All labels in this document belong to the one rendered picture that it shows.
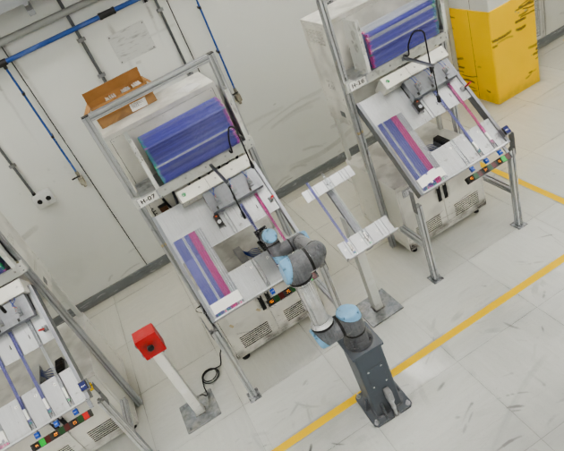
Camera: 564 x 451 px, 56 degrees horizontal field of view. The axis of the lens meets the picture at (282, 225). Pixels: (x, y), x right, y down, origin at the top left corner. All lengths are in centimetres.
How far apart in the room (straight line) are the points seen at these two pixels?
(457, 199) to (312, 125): 169
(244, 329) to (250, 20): 250
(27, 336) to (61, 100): 191
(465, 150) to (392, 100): 55
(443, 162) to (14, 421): 284
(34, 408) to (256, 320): 138
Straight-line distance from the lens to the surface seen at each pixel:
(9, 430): 329
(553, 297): 359
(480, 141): 357
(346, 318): 260
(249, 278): 305
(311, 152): 511
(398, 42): 347
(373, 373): 288
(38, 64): 435
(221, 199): 310
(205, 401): 368
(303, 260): 237
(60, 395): 319
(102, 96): 337
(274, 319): 360
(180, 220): 315
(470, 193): 406
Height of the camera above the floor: 264
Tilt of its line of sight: 34 degrees down
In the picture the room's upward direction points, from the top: 24 degrees counter-clockwise
